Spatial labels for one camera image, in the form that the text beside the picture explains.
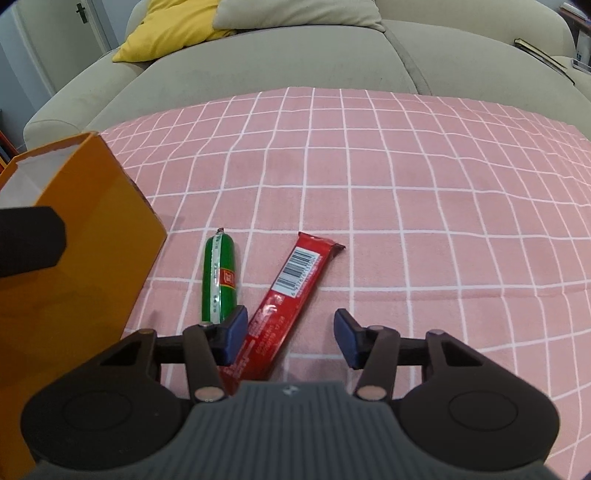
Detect pink checked blanket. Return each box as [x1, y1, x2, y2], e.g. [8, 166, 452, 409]
[99, 87, 591, 480]

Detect orange paper bag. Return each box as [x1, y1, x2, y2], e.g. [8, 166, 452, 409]
[0, 131, 168, 478]

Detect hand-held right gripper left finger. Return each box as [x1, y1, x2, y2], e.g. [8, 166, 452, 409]
[99, 305, 249, 403]

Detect green sausage stick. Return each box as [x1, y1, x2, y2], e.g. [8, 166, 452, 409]
[202, 227, 238, 324]

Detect colourful books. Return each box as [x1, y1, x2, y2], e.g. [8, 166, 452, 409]
[0, 108, 17, 169]

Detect beige sofa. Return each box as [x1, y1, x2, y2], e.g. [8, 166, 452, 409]
[23, 0, 591, 153]

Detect white door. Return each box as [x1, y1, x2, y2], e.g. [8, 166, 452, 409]
[18, 0, 112, 100]

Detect yellow pillow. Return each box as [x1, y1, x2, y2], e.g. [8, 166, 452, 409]
[112, 0, 236, 63]

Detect red snack bar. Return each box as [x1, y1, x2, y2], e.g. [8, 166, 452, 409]
[217, 232, 346, 393]

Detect dark thin book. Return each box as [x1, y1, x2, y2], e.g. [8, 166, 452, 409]
[514, 38, 570, 75]

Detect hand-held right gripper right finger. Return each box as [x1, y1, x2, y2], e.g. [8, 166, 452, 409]
[333, 308, 497, 402]

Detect beige pillow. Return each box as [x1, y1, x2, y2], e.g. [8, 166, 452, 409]
[215, 0, 386, 33]

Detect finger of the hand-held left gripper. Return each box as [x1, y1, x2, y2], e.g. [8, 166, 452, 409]
[0, 206, 66, 279]

